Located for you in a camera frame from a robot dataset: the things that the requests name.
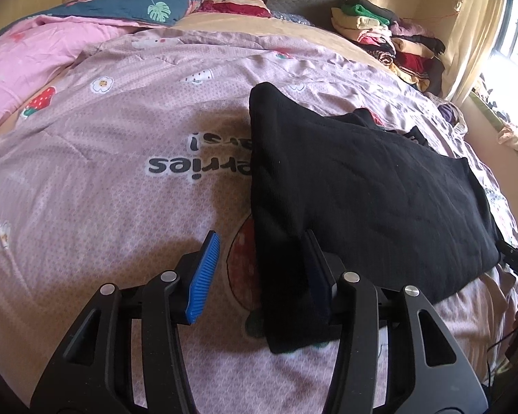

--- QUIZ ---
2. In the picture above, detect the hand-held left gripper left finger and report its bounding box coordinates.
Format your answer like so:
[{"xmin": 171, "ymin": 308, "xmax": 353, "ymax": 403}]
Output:
[{"xmin": 29, "ymin": 229, "xmax": 222, "ymax": 414}]

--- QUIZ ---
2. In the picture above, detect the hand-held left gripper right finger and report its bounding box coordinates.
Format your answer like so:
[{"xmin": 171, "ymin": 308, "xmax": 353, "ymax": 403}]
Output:
[{"xmin": 304, "ymin": 229, "xmax": 489, "ymax": 414}]

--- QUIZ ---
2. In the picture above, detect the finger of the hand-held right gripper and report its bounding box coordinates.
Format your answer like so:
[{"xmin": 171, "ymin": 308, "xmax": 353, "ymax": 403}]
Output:
[{"xmin": 496, "ymin": 241, "xmax": 514, "ymax": 265}]

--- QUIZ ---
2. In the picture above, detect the yellow bed sheet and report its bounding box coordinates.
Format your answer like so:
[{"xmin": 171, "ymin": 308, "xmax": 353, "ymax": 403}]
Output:
[{"xmin": 173, "ymin": 9, "xmax": 385, "ymax": 65}]

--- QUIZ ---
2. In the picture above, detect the floral bag of clothes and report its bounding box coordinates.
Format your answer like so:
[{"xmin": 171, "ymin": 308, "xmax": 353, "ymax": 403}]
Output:
[{"xmin": 432, "ymin": 95, "xmax": 469, "ymax": 134}]

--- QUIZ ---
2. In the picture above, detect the blue patterned pillow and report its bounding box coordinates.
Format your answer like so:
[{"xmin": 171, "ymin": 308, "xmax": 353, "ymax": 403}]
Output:
[{"xmin": 270, "ymin": 9, "xmax": 316, "ymax": 27}]

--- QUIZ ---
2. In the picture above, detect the pink strawberry print blanket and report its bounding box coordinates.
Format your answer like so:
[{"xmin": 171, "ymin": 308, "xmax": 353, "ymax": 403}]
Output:
[{"xmin": 0, "ymin": 26, "xmax": 518, "ymax": 414}]

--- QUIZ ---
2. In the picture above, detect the red cloth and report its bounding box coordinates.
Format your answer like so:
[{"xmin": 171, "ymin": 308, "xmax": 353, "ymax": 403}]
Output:
[{"xmin": 196, "ymin": 0, "xmax": 272, "ymax": 19}]

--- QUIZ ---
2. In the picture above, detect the pile of folded clothes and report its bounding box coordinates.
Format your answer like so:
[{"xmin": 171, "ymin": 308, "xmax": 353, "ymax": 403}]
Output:
[{"xmin": 330, "ymin": 0, "xmax": 447, "ymax": 96}]

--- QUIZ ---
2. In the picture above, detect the black shirt with orange patches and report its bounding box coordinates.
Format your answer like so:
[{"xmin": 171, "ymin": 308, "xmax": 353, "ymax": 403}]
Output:
[{"xmin": 248, "ymin": 82, "xmax": 503, "ymax": 354}]

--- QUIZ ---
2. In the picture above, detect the black cable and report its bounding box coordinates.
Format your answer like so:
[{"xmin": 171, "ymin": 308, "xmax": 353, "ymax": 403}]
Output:
[{"xmin": 486, "ymin": 328, "xmax": 516, "ymax": 397}]

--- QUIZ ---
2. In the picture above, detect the pink quilt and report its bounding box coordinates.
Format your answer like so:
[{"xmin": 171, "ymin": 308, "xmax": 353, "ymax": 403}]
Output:
[{"xmin": 0, "ymin": 13, "xmax": 134, "ymax": 147}]

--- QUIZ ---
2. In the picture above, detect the cream curtain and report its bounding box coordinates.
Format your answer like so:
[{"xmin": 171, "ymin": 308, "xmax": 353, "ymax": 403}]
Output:
[{"xmin": 440, "ymin": 0, "xmax": 508, "ymax": 104}]

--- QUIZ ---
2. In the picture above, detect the blue leaf print quilt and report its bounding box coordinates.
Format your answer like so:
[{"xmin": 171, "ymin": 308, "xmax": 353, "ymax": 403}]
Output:
[{"xmin": 0, "ymin": 0, "xmax": 201, "ymax": 31}]

